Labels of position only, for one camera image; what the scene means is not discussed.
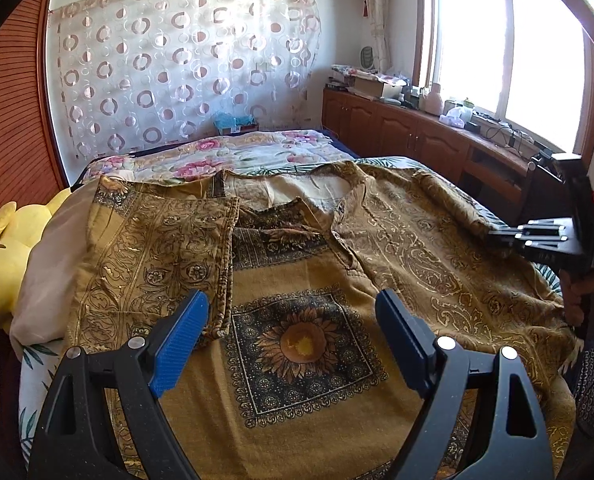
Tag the circle patterned lace curtain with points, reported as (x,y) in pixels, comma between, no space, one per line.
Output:
(177,60)

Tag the person's dark patterned clothing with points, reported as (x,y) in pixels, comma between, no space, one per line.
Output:
(593,390)

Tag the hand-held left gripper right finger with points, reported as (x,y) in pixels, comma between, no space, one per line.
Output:
(402,340)

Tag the person's right hand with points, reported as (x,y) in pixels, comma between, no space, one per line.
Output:
(574,295)

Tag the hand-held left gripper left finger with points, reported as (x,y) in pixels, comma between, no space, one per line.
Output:
(179,342)

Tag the floral window curtain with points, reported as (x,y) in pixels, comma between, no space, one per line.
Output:
(382,10)

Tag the white plastic bag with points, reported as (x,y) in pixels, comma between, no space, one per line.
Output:
(455,116)

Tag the white plastic jug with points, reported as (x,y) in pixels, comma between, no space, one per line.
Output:
(433,100)

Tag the red tassel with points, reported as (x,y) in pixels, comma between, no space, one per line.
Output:
(364,10)

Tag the golden brown patterned shirt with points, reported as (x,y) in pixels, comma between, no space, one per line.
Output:
(297,280)

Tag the window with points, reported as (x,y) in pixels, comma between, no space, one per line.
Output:
(477,35)

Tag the floral pink quilt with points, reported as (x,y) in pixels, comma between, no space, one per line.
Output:
(257,152)

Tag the brown wooden cabinet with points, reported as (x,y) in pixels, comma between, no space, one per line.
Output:
(402,125)

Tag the dark blue mattress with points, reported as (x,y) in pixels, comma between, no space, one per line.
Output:
(342,144)

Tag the yellow plush toy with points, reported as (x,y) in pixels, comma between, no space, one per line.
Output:
(2,270)

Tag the reddish wooden wardrobe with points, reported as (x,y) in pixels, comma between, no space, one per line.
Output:
(17,110)

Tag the cardboard box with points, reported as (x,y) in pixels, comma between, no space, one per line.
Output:
(372,87)

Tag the beige pillow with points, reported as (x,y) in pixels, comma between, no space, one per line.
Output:
(47,270)

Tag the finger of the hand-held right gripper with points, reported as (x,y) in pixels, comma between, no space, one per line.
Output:
(512,241)
(552,225)

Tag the small grey fan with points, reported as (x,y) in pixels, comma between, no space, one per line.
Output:
(368,58)

